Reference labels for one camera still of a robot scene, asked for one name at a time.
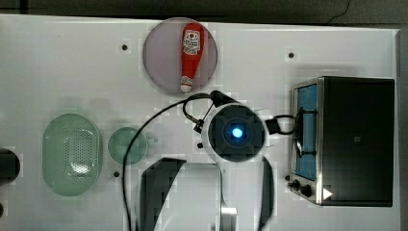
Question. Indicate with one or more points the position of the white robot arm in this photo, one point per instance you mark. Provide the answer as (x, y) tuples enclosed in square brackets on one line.
[(234, 192)]

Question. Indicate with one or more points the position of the round pink plate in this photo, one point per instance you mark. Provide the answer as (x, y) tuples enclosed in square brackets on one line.
[(162, 56)]

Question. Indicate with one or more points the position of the red plush ketchup bottle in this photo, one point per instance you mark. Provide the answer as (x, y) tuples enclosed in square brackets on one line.
[(192, 49)]

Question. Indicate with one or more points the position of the green perforated oval basket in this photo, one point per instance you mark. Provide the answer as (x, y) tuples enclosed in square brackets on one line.
[(71, 154)]

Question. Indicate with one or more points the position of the black toaster oven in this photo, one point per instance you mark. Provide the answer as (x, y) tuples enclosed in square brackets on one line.
[(343, 146)]

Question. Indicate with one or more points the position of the black object at left edge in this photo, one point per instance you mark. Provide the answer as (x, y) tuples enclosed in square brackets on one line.
[(9, 166)]

